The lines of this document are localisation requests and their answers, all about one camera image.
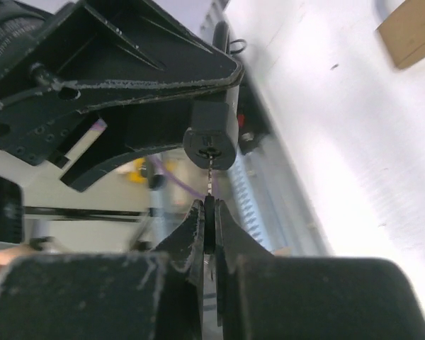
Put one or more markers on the black Kaijing padlock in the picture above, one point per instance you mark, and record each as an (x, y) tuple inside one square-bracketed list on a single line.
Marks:
[(211, 139)]

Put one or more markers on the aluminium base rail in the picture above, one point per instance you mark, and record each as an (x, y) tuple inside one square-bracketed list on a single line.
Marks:
[(274, 111)]

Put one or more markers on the slotted cable duct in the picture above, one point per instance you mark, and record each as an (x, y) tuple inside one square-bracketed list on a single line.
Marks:
[(255, 216)]

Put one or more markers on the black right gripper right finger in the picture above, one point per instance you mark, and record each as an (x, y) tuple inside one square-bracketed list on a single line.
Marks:
[(264, 296)]

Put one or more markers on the large brass padlock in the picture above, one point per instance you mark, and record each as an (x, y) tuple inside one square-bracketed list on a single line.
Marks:
[(402, 31)]

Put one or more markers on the black-headed key bunch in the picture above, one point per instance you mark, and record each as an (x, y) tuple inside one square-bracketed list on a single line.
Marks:
[(209, 206)]

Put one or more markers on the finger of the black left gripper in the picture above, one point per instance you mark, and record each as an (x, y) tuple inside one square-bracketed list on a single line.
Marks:
[(112, 54)]

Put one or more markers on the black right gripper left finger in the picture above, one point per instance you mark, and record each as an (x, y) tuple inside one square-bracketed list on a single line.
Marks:
[(156, 294)]

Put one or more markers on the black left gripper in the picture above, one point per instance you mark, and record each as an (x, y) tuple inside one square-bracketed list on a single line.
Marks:
[(36, 97)]

